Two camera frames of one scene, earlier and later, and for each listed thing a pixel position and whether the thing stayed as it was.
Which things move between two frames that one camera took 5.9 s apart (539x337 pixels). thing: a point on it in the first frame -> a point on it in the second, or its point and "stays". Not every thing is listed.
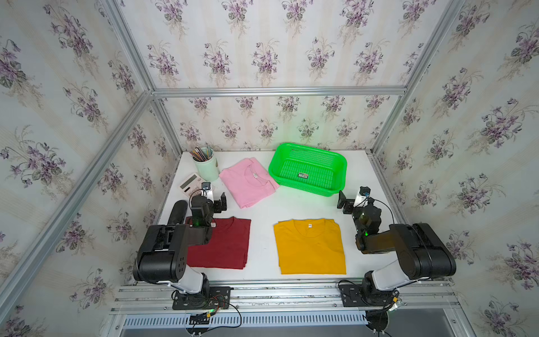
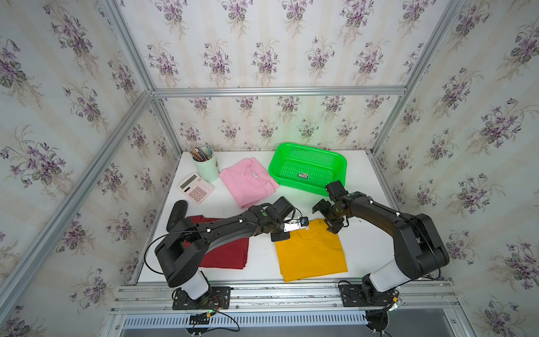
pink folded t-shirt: x=249 y=182 stays
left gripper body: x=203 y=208 -> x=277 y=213
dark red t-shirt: x=228 y=247 stays
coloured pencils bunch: x=199 y=156 stays
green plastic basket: x=308 y=169 stays
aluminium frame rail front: x=413 y=298 stays
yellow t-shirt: x=309 y=246 stays
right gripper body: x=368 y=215 -> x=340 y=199
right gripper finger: x=342 y=200 -> x=335 y=225
